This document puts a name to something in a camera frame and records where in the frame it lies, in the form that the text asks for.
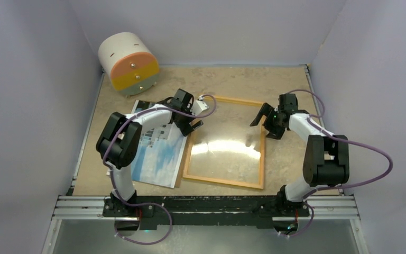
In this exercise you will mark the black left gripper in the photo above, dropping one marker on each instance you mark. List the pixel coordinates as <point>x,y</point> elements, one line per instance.
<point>186,128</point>

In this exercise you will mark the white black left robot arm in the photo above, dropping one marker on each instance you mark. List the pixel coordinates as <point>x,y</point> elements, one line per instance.
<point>120,139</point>

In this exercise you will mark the white orange yellow drawer cabinet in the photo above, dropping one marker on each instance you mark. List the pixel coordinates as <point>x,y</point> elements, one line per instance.
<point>130,66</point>

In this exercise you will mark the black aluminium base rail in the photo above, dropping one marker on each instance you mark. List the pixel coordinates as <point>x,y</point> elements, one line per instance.
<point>262,212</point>

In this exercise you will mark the building and sky photo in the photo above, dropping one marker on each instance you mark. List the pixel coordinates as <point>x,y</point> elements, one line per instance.
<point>158,157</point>

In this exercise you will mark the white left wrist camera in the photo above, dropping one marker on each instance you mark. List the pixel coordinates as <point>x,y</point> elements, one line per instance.
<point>198,108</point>

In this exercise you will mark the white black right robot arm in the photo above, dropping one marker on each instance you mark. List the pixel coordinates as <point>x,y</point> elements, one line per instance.
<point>326,158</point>

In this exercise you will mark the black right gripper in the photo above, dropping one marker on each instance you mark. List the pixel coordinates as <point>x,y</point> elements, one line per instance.
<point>276,133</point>

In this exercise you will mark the brown frame backing board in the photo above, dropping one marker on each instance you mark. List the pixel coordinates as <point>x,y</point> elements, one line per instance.
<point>180,172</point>

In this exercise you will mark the yellow wooden picture frame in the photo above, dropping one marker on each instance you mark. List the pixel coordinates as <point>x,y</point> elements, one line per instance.
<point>227,149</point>

